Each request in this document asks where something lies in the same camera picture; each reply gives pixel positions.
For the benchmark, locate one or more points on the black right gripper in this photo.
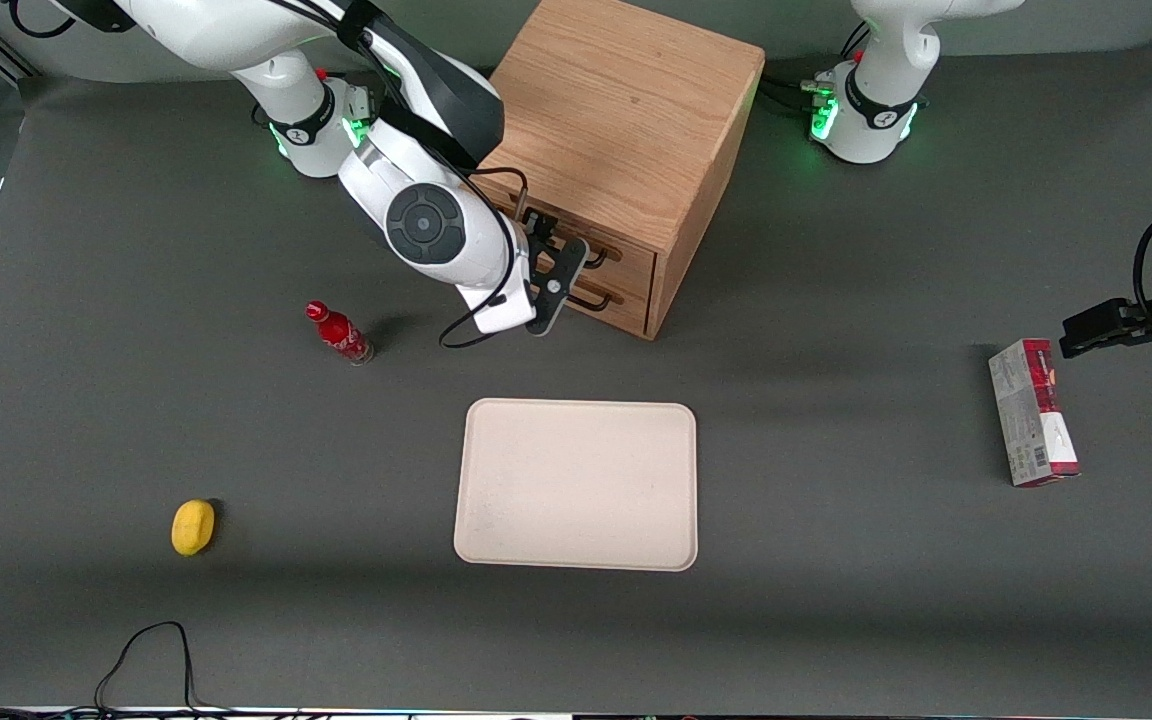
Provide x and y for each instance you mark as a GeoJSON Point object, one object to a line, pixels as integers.
{"type": "Point", "coordinates": [533, 232]}

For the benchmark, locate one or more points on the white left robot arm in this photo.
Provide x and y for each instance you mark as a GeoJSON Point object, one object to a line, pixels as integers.
{"type": "Point", "coordinates": [876, 90]}

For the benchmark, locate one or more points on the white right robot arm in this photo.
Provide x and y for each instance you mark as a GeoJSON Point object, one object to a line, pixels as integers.
{"type": "Point", "coordinates": [481, 255]}

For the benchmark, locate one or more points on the wooden drawer cabinet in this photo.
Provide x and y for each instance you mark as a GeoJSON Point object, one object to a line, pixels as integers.
{"type": "Point", "coordinates": [626, 100]}

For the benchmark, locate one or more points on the red and white carton box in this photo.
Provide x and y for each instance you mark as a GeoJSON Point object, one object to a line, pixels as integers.
{"type": "Point", "coordinates": [1031, 415]}

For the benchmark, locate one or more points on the red soda bottle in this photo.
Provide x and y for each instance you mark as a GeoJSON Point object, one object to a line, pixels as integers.
{"type": "Point", "coordinates": [339, 333]}

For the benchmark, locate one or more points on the beige rectangular tray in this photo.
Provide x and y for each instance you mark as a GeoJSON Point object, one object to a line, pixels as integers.
{"type": "Point", "coordinates": [576, 485]}

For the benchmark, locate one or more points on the yellow lemon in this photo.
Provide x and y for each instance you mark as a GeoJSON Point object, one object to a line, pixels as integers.
{"type": "Point", "coordinates": [193, 527]}

